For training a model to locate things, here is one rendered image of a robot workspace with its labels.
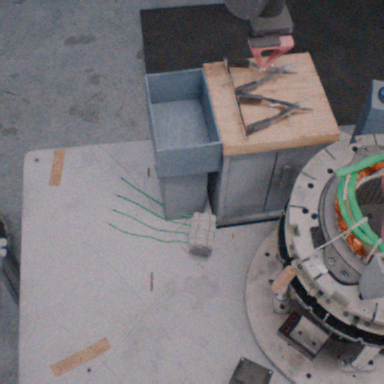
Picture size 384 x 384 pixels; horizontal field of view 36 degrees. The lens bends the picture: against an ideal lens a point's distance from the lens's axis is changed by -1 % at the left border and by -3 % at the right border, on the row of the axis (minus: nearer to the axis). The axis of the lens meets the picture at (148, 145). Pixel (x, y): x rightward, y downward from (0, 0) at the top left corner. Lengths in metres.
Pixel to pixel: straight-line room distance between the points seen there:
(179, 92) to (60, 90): 1.42
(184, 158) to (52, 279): 0.37
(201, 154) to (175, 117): 0.14
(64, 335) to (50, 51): 1.72
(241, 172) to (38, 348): 0.49
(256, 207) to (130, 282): 0.28
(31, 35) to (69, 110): 0.48
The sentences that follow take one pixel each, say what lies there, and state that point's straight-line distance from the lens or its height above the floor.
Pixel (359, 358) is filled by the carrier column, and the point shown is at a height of 0.86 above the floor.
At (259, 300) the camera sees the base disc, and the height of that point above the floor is 0.80.
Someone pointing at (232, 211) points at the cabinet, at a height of 0.83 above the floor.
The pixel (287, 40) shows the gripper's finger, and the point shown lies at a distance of 0.95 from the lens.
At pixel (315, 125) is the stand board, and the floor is 1.07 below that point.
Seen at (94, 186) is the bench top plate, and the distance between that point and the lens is 1.29.
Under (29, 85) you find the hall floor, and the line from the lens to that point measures 2.56.
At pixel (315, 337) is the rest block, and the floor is 0.84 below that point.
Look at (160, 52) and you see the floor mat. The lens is 2.60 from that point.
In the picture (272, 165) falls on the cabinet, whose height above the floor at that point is 0.98.
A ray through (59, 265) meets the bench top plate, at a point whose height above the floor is 0.78.
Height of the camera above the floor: 1.87
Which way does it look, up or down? 54 degrees down
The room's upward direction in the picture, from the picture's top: 3 degrees counter-clockwise
